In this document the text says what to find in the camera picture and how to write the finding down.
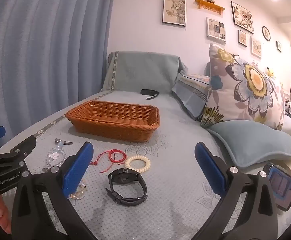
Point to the white picture frame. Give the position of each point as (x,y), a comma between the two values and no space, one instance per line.
(216,29)

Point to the large floral picture frame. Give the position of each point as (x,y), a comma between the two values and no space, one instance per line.
(242,17)

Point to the brown wicker basket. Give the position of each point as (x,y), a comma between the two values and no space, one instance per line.
(115,127)

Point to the large grey-blue pillow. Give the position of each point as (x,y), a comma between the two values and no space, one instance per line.
(143,70)

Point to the striped blue pillow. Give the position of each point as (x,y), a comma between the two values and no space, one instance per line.
(190,92)

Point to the black round object behind basket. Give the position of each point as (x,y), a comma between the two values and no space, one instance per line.
(148,91)

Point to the person's left hand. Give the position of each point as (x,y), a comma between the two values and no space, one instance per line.
(1,210)

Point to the orange wall shelf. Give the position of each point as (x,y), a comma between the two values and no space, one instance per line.
(209,5)

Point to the blue curtain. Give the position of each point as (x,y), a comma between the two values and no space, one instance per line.
(48,42)

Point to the black wristwatch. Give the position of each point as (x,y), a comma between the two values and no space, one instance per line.
(121,175)

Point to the small butterfly picture frame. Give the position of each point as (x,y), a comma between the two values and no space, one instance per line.
(242,38)

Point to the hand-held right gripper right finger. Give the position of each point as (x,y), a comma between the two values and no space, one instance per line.
(210,170)

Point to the plain blue pillow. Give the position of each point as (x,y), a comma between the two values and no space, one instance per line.
(255,142)

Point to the floral print pillow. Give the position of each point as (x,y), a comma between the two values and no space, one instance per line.
(248,92)

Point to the pale butterfly picture frame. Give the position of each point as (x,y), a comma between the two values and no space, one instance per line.
(256,47)

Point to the yellow plush toy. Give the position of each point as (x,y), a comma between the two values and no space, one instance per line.
(270,71)

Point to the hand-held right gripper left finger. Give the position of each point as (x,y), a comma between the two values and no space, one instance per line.
(78,167)

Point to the round black picture frame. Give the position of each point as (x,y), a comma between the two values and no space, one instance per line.
(266,33)

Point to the tiny black picture frame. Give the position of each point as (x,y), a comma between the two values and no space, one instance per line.
(279,46)

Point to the teal sofa backrest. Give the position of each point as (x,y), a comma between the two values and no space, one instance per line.
(207,70)

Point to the smartphone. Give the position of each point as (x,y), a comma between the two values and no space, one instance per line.
(281,187)

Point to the large butterfly picture frame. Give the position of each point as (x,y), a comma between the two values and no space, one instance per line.
(174,11)

